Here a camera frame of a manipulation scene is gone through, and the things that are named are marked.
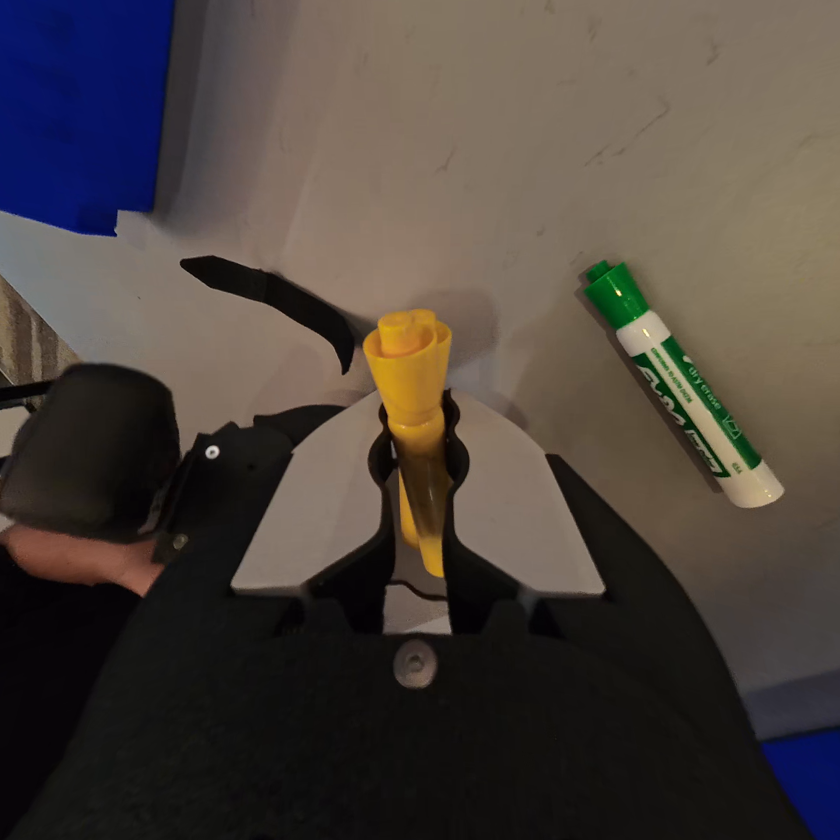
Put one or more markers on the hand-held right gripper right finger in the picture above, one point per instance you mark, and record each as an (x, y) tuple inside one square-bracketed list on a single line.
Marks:
[(518, 512)]

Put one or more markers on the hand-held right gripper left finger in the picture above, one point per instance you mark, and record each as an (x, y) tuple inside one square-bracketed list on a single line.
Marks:
[(315, 505)]

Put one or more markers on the yellow highlighter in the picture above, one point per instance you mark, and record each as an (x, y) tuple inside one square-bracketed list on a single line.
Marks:
[(408, 518), (407, 380)]

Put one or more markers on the green dry erase marker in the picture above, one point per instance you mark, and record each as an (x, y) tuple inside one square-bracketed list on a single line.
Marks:
[(682, 387)]

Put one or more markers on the person's left hand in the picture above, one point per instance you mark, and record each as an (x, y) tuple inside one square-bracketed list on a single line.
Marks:
[(79, 561)]

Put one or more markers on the black metal bar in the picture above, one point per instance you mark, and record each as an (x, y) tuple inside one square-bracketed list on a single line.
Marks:
[(23, 396)]

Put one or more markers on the blue plastic bin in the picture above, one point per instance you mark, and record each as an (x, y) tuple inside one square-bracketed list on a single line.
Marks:
[(807, 787), (79, 98)]

